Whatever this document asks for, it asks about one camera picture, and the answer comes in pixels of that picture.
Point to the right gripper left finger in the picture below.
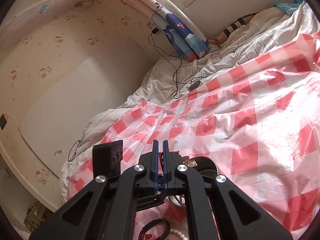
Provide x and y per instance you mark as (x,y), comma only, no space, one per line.
(106,207)

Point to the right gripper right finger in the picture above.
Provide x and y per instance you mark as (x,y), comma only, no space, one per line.
(216,208)

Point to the eyeglasses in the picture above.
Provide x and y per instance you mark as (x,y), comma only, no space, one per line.
(72,151)

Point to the round silver metal tin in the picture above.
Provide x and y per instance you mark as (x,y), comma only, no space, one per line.
(204,165)

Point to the white headboard panel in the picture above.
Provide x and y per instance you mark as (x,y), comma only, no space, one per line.
(101,82)

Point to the red white checkered plastic sheet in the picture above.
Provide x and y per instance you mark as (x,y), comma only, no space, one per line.
(259,122)

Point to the white striped duvet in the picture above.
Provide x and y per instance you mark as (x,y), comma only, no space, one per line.
(170,79)

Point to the blue cartoon curtain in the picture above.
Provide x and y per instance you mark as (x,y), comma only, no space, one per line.
(179,34)

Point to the striped brown pillow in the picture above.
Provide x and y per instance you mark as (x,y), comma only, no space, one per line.
(244,20)

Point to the light blue plastic bag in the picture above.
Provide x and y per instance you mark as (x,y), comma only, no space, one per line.
(289,8)

